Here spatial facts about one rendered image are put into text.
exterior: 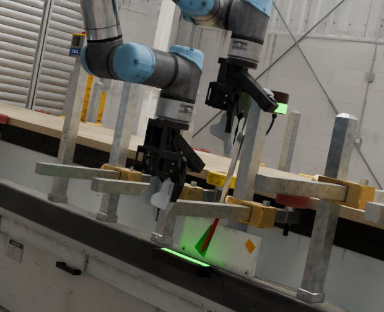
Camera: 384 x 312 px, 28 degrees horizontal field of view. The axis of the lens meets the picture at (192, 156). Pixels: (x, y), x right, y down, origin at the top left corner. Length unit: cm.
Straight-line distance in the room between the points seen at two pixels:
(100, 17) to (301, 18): 959
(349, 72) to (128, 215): 815
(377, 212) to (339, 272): 64
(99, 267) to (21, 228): 45
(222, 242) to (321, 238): 29
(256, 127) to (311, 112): 887
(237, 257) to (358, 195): 36
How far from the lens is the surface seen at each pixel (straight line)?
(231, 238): 184
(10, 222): 270
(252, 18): 174
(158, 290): 208
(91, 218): 224
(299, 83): 1090
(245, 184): 183
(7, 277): 314
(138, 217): 245
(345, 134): 167
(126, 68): 151
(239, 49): 173
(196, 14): 164
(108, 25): 160
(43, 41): 475
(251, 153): 183
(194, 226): 193
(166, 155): 157
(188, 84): 158
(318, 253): 169
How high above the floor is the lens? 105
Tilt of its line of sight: 3 degrees down
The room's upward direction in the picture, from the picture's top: 11 degrees clockwise
